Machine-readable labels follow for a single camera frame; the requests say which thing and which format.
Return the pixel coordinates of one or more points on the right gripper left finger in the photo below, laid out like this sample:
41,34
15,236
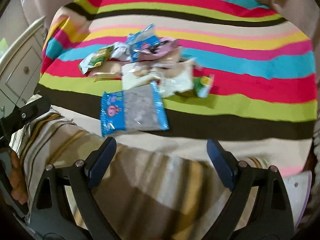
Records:
51,216

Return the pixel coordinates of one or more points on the clear biscuit packet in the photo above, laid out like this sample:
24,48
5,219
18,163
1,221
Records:
139,74

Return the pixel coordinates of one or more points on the person's left hand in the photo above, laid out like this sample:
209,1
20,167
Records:
17,180

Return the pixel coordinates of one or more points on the green pea snack bag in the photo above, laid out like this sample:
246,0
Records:
95,59

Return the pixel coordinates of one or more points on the white storage box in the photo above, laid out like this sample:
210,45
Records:
298,189

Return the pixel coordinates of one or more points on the white cookie packet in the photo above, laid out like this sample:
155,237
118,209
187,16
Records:
177,79

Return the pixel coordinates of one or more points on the white ornate cabinet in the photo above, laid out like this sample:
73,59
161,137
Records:
20,67

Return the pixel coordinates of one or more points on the white crumpled wrapper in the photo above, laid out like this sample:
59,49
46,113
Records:
121,52

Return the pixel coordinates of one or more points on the blue clear snack bag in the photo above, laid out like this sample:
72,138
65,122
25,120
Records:
142,40

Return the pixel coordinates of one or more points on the pink purple snack wrapper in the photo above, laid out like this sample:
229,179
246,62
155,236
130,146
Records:
156,51

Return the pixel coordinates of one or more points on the colourful striped table cloth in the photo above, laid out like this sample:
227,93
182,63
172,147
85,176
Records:
264,96

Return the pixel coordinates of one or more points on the white green snack packet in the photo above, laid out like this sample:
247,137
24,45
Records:
203,85

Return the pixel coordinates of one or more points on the blue cartoon snack bag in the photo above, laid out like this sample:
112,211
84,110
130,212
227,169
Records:
136,109

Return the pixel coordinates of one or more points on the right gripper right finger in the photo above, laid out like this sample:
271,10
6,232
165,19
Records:
271,216

